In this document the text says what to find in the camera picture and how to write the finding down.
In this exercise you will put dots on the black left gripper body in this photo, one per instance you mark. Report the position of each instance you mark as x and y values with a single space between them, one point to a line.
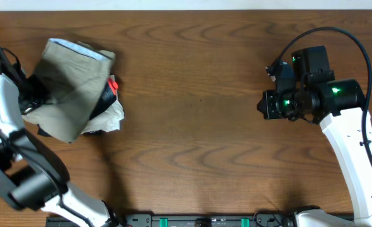
30 98

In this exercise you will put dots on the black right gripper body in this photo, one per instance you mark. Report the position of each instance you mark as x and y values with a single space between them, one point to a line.
285 105

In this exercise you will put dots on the khaki grey shorts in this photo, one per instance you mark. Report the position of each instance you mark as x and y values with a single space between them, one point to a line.
75 75

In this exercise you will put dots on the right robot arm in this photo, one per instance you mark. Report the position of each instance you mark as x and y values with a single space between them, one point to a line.
307 86

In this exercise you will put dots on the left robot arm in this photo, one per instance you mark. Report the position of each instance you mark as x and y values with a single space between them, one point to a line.
31 175

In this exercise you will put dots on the black garment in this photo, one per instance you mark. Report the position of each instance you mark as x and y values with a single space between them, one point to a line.
78 112

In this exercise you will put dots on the white bottom garment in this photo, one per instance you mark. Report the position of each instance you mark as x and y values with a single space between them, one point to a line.
107 113

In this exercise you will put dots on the red garment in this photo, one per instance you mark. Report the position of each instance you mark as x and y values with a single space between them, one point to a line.
113 85

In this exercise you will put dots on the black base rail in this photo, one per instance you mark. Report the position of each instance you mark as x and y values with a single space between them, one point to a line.
254 220

